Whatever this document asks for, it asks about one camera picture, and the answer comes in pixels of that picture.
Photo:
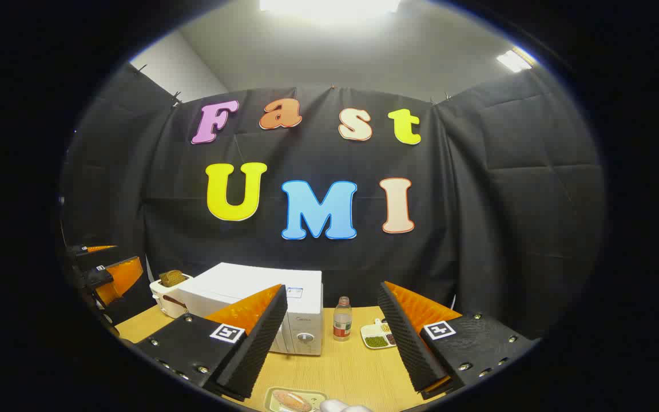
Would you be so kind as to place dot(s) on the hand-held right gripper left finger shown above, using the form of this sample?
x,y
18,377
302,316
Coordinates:
x,y
261,337

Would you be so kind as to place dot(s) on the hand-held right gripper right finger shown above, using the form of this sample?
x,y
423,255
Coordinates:
x,y
407,337

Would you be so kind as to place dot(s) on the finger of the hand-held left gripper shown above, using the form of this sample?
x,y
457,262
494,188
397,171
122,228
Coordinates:
x,y
80,250
123,274

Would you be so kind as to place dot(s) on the white microwave oven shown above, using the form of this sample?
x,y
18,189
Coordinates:
x,y
232,286

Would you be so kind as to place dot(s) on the orange bread roll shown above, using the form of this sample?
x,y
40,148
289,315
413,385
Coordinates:
x,y
292,400

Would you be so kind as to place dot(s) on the white divided dish of beans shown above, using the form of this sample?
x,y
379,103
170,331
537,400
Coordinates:
x,y
375,340

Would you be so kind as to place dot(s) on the white toaster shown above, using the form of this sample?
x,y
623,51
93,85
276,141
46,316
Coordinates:
x,y
163,300

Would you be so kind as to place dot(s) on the brown toast slice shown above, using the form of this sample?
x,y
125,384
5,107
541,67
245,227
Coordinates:
x,y
173,278

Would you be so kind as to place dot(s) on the clear bottle with red label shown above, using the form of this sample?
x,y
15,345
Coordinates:
x,y
342,320

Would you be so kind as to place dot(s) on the pale green rectangular tray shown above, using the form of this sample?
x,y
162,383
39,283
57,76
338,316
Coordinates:
x,y
318,397

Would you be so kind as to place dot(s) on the ceiling light panel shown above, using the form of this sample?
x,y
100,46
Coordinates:
x,y
329,6
513,60

